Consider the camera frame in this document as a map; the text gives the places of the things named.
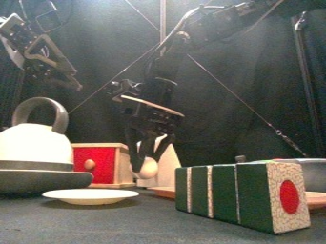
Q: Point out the white toy egg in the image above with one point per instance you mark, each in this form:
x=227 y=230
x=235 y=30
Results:
x=148 y=170

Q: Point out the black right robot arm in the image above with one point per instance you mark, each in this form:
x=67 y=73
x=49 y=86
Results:
x=166 y=70

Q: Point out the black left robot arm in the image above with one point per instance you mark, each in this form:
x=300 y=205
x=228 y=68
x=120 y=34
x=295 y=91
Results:
x=16 y=4

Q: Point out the small white plate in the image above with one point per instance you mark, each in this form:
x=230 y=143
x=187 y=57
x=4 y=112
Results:
x=91 y=196

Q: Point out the white triangular block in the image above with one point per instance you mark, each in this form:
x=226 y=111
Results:
x=170 y=171

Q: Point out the wooden box with red drawer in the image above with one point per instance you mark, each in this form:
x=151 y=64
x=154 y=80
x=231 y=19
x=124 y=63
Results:
x=101 y=158

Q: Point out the flat wooden board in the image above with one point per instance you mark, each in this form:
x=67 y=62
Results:
x=163 y=192

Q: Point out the small dark knob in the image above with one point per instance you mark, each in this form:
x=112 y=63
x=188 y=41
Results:
x=240 y=158

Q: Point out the green block with red dot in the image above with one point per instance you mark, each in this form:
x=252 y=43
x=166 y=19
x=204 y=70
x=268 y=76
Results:
x=250 y=197

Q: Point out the white dish at edge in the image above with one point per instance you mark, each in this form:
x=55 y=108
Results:
x=314 y=174

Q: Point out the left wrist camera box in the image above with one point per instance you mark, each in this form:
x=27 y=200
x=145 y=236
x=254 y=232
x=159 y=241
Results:
x=48 y=20

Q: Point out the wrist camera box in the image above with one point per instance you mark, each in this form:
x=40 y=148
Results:
x=48 y=20
x=124 y=88

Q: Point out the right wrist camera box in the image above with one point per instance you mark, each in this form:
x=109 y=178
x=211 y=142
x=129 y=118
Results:
x=124 y=88

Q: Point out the vertical metal frame pole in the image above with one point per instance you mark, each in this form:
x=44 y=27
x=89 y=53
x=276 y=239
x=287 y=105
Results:
x=163 y=19

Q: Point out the black metal frame post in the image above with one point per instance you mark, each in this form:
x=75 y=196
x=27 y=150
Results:
x=307 y=79

